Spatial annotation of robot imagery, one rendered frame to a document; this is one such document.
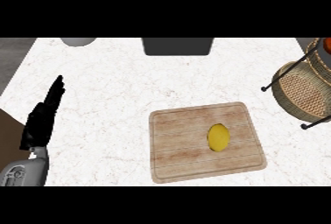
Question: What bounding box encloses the dark grey box appliance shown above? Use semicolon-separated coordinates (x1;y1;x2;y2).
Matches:
140;37;215;57

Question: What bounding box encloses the red round fruit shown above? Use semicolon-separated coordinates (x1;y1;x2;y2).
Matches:
321;37;331;55

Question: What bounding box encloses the grey round bowl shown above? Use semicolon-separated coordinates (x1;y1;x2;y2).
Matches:
58;37;98;48

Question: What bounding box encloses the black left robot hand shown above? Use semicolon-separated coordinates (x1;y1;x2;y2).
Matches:
17;74;67;152

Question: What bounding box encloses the tiered wicker basket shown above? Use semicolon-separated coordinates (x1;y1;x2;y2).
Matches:
259;37;331;130

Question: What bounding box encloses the wooden cutting board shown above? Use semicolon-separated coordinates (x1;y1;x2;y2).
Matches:
147;101;268;185

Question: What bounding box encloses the yellow lemon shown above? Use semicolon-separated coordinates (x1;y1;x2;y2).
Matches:
206;122;231;152

